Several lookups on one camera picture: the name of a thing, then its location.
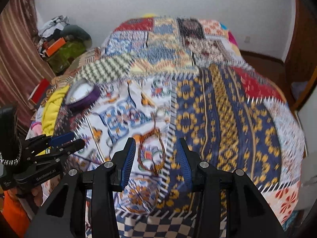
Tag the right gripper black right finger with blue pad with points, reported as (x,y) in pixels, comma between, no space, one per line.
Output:
(248,213)

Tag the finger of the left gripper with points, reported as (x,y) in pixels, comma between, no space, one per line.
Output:
(42,142)
(67,148)

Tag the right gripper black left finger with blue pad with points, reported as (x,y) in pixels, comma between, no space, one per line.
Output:
(63,212)

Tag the person's hand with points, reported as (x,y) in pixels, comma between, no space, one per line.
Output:
(34,195)

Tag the yellow cloth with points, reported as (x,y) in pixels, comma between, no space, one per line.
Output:
(51,110)

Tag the red and white box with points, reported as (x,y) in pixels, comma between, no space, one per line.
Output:
(37,95)

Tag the purple heart-shaped tin box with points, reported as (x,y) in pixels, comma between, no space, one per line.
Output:
(81,95)

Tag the striped patchwork blanket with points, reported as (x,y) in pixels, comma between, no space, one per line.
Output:
(86,58)

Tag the red striped curtain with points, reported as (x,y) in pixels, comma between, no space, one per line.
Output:
(22,68)

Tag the green patterned box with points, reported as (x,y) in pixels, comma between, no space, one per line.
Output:
(61,60)

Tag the orange box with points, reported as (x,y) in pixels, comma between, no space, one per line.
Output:
(55,47)

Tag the colourful patchwork bedspread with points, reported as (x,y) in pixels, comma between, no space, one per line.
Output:
(162,79)

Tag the pile of clothes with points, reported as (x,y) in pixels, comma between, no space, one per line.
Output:
(59,27)

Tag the yellow object behind bed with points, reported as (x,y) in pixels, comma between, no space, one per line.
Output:
(149,15)

